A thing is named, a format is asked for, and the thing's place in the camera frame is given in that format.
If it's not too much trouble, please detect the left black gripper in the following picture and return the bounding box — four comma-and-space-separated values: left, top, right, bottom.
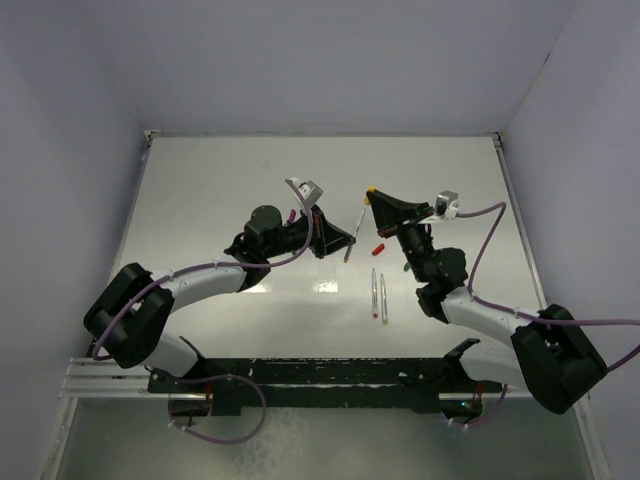
263, 205, 354, 259

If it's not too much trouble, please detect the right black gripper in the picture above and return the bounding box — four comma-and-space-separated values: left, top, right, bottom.
368, 190, 434, 283

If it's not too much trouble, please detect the yellow-end marker pen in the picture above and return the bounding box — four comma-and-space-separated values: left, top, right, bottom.
343, 206, 367, 264

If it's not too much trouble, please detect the yellow pen cap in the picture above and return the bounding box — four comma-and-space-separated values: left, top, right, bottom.
364, 186, 376, 206

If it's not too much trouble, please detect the red pen cap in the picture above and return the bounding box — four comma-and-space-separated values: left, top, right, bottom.
371, 243, 385, 256

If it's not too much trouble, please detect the red-end marker pen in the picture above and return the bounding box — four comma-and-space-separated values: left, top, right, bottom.
371, 268, 379, 319

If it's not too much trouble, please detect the green-end marker pen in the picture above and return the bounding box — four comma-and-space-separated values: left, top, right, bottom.
380, 274, 389, 325

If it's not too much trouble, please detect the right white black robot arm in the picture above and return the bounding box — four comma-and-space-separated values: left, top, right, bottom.
366, 188, 608, 414

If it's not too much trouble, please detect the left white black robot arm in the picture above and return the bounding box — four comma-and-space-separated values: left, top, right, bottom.
83, 205, 355, 392

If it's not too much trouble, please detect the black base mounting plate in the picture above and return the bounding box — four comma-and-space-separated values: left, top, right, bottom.
148, 358, 502, 421

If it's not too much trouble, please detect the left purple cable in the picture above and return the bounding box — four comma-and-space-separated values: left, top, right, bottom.
91, 177, 319, 362

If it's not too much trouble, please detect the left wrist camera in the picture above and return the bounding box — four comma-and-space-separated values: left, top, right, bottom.
290, 177, 323, 208

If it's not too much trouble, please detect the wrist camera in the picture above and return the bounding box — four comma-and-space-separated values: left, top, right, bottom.
290, 177, 323, 208
434, 190, 459, 221

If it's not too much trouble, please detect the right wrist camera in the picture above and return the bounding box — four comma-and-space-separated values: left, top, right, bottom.
434, 190, 459, 221

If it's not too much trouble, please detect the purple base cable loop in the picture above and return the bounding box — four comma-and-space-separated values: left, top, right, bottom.
167, 375, 267, 443

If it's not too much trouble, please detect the aluminium extrusion rail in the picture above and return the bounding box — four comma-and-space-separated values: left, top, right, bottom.
60, 358, 150, 399

